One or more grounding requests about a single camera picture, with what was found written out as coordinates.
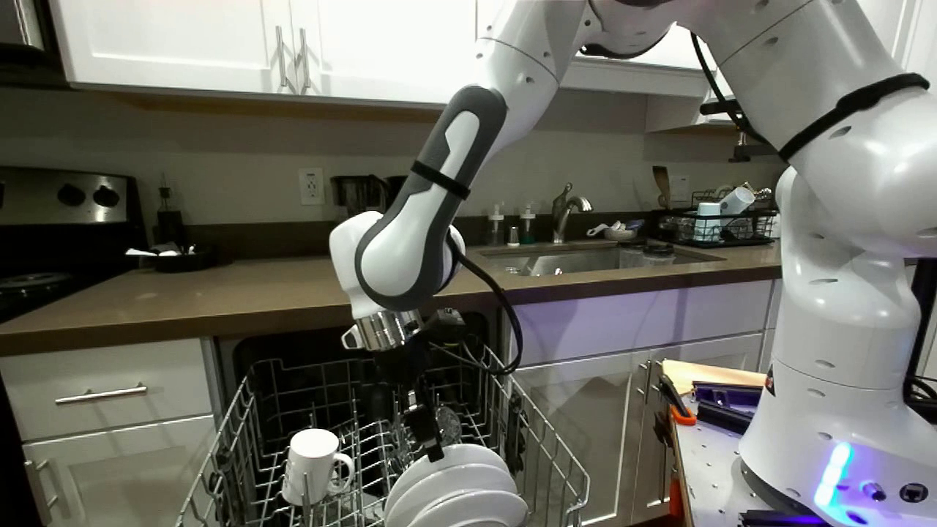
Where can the white dinner plate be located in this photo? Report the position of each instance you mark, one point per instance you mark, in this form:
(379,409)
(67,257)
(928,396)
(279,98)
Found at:
(484,484)
(478,459)
(484,510)

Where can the white wall outlet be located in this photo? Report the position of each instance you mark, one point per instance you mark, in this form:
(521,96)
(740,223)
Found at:
(311,185)

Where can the white drawer front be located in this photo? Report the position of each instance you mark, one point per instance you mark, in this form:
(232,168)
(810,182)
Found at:
(147,371)

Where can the white sink base cabinet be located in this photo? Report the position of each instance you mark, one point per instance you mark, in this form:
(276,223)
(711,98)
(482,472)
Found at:
(605,313)

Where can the black over-range microwave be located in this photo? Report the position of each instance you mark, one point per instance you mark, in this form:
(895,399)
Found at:
(18,26)

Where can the grey robot table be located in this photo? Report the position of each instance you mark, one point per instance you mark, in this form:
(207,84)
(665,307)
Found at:
(712,480)

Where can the steel kitchen sink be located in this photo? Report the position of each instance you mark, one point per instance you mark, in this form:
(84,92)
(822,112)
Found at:
(586,263)

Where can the black coffee maker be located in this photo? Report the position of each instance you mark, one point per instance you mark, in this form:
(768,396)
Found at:
(354,200)

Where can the white lower cabinet door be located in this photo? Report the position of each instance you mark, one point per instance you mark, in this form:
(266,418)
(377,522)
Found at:
(127,480)

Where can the light dish cloth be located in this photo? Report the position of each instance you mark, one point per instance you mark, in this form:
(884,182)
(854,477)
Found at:
(613,234)

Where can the dishwasher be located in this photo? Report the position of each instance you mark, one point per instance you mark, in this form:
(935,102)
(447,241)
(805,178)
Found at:
(295,348)

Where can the black pan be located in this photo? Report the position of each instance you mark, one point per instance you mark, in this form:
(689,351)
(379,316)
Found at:
(187,263)

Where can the white ceramic mug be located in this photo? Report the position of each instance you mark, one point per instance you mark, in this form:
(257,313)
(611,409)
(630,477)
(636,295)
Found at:
(311,465)

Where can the small white cup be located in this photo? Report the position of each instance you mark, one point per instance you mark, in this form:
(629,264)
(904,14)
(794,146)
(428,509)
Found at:
(711,210)

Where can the tall soap bottle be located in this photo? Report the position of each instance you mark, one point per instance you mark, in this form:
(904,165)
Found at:
(529,228)
(499,228)

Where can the wooden board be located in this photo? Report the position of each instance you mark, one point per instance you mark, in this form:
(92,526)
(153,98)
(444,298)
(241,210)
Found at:
(712,374)

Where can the short soap bottle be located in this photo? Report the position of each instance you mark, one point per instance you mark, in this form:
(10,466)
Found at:
(515,235)

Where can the black dish drying rack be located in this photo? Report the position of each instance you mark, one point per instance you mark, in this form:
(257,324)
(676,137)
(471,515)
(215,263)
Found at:
(685,234)

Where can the black steel stove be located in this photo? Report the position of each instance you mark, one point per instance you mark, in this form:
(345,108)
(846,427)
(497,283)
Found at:
(59,194)

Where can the black clamp tool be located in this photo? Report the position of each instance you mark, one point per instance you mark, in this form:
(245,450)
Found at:
(727,406)

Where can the white box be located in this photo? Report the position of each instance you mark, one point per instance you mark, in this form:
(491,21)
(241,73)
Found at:
(740,200)

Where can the dark dish brush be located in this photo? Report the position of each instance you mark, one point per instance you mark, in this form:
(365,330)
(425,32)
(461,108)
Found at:
(664,185)

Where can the chrome faucet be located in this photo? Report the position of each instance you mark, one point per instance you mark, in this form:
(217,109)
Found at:
(560,210)

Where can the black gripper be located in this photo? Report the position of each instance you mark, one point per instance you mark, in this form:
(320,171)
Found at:
(412,376)

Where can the white upper cabinet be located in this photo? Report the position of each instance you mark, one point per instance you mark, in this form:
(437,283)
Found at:
(156,40)

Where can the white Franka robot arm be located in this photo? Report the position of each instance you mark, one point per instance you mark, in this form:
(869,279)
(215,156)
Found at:
(838,342)

